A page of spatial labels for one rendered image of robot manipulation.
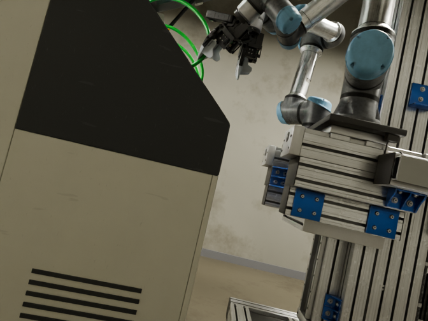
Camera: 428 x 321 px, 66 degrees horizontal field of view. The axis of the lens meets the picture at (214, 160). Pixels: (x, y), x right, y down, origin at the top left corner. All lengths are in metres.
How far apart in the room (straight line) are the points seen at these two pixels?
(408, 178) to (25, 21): 1.12
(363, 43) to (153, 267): 0.84
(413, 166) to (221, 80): 2.93
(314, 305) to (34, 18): 1.29
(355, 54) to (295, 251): 2.90
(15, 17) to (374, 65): 0.98
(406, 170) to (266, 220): 2.71
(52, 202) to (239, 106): 2.86
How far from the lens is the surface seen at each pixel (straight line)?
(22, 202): 1.04
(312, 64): 1.79
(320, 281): 1.32
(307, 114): 1.59
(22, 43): 1.10
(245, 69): 1.39
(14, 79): 1.08
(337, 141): 1.04
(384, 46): 1.01
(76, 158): 0.99
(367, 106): 1.10
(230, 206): 3.54
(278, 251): 3.65
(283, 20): 1.11
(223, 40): 1.20
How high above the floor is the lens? 0.77
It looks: 4 degrees up
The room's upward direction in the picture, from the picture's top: 13 degrees clockwise
